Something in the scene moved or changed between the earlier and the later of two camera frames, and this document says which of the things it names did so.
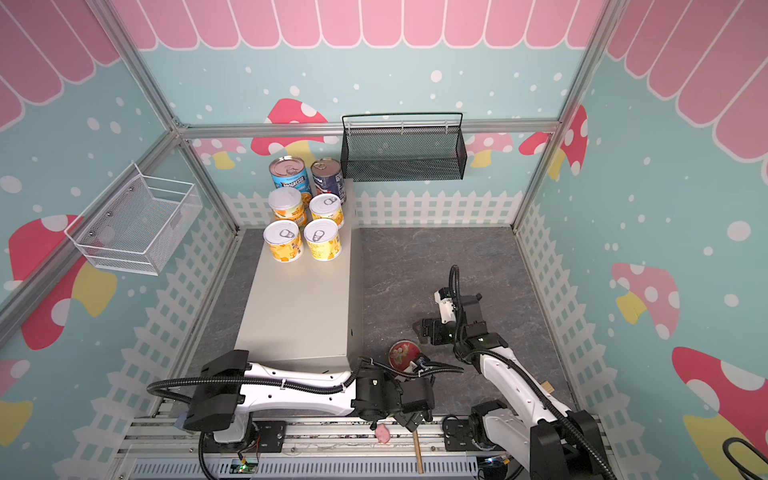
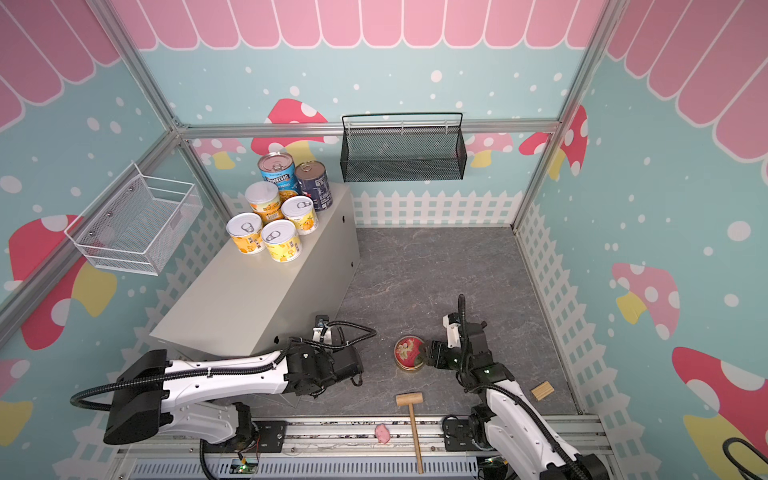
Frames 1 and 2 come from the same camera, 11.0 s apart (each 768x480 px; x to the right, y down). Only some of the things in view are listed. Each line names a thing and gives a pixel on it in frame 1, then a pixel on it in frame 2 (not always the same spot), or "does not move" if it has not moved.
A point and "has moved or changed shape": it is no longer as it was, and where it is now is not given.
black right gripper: [440, 330] -> [437, 354]
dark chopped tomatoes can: [328, 177] -> [313, 180]
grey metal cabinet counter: [303, 312] has moved or changed shape
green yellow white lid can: [286, 202] -> [263, 196]
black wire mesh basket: [403, 147] does not move
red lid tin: [402, 353] does not move
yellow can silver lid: [284, 239] -> [246, 230]
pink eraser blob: [383, 434] does not move
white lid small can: [327, 206] -> [301, 212]
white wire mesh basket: [138, 226] does not move
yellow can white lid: [323, 239] -> [282, 240]
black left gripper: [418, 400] -> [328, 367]
